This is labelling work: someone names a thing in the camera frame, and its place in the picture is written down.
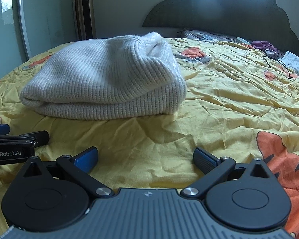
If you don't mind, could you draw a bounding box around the dark green padded headboard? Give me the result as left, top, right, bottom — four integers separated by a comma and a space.
143, 0, 299, 56

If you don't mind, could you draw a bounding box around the yellow quilt with orange patches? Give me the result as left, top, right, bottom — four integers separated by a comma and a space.
0, 39, 299, 238

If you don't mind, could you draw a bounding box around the cream knitted sweater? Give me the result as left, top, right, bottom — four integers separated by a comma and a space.
20, 32, 187, 120

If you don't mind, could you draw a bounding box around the black cable on bed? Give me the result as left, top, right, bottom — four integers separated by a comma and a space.
262, 55, 292, 79

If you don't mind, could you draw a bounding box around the grey patterned pillow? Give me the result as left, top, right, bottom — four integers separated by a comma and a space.
179, 29, 252, 45

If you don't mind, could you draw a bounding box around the purple garment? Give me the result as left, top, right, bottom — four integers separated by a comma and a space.
251, 40, 279, 54

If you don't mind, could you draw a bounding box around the gold tower air conditioner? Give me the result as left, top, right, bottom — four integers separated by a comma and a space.
74, 0, 96, 40

